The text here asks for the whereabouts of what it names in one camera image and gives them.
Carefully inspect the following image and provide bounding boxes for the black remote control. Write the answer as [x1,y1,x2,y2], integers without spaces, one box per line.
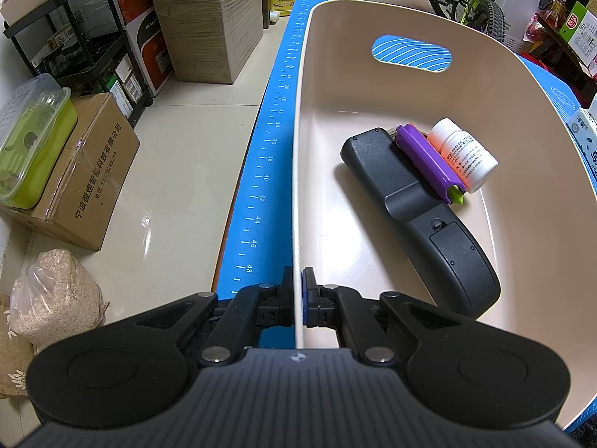
[340,127,501,318]

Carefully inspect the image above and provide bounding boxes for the purple orange folding toy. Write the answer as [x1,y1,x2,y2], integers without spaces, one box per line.
[394,124,466,204]

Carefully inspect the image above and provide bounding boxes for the white medicine bottle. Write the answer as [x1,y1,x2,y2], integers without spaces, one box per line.
[427,117,499,193]

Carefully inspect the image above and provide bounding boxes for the beige plastic storage bin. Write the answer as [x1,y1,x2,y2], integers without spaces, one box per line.
[293,0,596,428]

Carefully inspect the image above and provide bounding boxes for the blue silicone baking mat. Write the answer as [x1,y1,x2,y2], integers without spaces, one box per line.
[216,0,596,429]

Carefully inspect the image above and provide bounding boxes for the plastic bag of grain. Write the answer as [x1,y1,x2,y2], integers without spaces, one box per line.
[7,249,108,349]

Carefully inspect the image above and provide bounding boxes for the cardboard box on floor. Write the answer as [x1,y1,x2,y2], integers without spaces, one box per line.
[1,93,140,251]

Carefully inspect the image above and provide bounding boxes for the green plastic container with lid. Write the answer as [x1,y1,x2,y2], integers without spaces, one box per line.
[1,74,78,209]

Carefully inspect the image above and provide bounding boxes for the stacked large cardboard boxes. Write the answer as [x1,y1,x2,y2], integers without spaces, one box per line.
[153,0,263,84]

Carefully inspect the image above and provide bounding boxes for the tissue pack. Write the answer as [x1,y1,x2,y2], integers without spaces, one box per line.
[567,107,597,178]

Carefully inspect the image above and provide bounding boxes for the black metal shelf rack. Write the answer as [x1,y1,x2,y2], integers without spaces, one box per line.
[1,0,153,125]

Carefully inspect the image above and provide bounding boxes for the green white carton box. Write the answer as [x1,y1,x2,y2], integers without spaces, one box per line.
[559,2,597,79]

